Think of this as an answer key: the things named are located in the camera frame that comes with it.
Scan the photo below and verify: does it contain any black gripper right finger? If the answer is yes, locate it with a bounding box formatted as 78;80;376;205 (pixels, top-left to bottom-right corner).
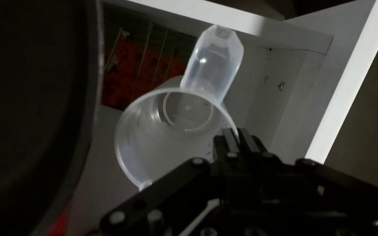
238;126;378;222

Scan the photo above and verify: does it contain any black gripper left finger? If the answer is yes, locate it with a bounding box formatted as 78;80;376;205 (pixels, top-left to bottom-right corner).
98;127;244;236

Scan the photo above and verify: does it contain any white open drawer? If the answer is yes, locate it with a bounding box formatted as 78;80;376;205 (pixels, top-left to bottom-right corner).
63;0;378;236

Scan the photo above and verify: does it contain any red tray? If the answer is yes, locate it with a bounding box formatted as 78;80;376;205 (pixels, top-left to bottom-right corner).
102;38;189;112

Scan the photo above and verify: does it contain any dark frying pan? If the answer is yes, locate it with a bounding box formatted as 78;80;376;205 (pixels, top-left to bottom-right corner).
0;0;106;236

